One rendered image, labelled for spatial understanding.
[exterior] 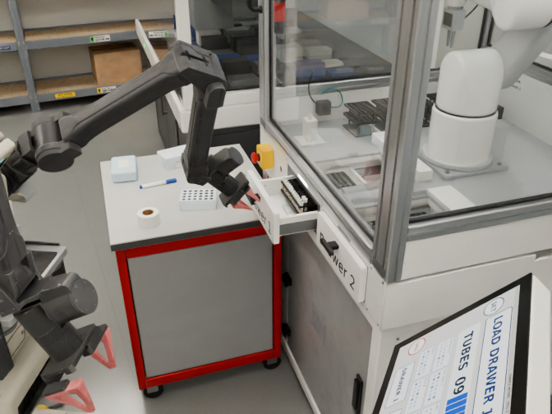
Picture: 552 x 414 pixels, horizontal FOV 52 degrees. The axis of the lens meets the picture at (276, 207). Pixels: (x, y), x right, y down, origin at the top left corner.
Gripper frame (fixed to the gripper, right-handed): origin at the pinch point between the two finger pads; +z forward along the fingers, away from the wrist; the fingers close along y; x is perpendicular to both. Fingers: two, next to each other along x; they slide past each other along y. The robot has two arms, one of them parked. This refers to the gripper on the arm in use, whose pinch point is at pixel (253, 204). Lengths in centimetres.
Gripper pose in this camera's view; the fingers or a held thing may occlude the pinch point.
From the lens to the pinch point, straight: 170.7
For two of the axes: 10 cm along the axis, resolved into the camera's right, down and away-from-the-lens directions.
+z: 6.7, 5.0, 5.5
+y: 6.7, -7.2, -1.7
